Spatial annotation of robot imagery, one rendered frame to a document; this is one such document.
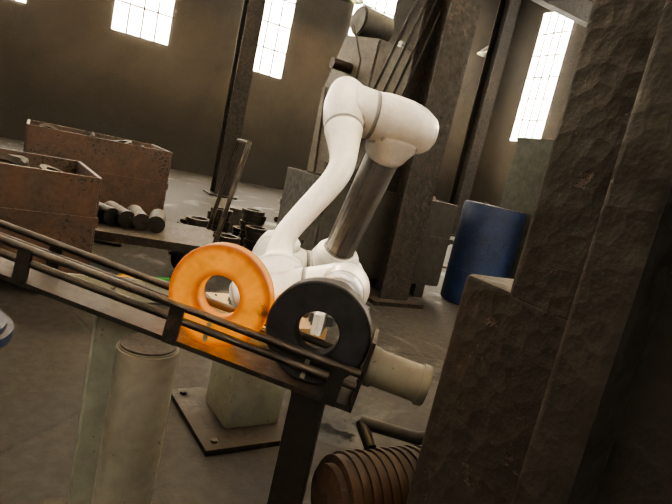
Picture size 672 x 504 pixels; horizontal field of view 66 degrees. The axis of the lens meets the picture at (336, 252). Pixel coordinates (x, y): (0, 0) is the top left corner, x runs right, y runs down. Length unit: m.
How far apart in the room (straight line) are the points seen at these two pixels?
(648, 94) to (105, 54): 12.19
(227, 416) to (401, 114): 1.10
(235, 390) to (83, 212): 1.42
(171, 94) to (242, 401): 11.05
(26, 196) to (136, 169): 1.72
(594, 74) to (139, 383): 0.91
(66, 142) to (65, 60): 8.10
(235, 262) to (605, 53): 0.52
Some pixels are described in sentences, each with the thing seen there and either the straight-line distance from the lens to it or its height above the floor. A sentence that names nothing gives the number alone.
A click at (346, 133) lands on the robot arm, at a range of 1.31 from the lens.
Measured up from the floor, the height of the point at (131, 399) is 0.43.
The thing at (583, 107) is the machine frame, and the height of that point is 1.03.
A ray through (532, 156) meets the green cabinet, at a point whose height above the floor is 1.35.
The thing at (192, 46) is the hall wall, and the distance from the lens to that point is 12.69.
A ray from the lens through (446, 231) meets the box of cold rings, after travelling 4.45.
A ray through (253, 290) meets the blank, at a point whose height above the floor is 0.74.
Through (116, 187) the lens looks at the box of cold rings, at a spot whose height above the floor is 0.39.
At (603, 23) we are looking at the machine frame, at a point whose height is 1.09.
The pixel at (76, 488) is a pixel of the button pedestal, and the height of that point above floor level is 0.11.
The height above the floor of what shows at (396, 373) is 0.68.
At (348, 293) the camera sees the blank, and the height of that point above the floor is 0.77.
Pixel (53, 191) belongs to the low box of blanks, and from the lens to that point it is 2.83.
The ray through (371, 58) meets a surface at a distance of 6.30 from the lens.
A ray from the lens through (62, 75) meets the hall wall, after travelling 12.38.
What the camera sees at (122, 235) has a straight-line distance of 3.04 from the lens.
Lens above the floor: 0.95
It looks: 10 degrees down
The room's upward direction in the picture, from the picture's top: 13 degrees clockwise
